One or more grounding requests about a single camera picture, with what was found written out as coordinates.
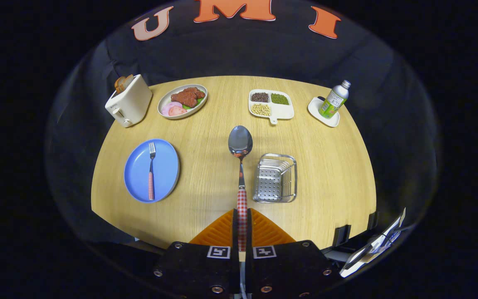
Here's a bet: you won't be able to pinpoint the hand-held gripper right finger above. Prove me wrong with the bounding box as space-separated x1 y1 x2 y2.
245 208 334 297

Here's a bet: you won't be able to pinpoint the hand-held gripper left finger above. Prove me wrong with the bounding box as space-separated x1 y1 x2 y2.
153 208 240 296

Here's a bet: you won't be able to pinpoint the fork with checked red handle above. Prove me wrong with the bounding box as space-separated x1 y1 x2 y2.
148 142 157 201

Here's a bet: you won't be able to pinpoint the spoon with checked red handle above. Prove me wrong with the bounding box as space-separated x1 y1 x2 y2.
227 125 254 253

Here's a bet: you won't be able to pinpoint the blue round plate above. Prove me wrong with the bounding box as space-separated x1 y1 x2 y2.
124 139 180 203

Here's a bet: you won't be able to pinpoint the white divided bean dish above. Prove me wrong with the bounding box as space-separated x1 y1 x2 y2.
248 89 295 125

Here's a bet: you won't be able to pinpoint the yellow soybeans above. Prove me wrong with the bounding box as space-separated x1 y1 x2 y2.
251 103 272 117

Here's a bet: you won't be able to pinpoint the small white saucer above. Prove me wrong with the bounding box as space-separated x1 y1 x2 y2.
307 96 341 128

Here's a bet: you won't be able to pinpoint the white oval food plate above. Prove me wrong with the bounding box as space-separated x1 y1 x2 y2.
157 84 208 120

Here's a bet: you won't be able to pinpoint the green lettuce leaf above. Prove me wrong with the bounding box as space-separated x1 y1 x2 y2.
182 96 205 110

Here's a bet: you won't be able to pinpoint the brown grilled meat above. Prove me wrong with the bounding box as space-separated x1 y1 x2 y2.
171 87 206 108

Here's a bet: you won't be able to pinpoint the silver bottle with green label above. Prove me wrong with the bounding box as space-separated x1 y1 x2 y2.
318 80 351 120

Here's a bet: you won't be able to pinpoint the white toaster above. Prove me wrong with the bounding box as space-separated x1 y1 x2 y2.
105 74 153 128

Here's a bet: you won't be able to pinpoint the metal wire cutlery basket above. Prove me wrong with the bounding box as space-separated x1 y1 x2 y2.
252 153 298 203

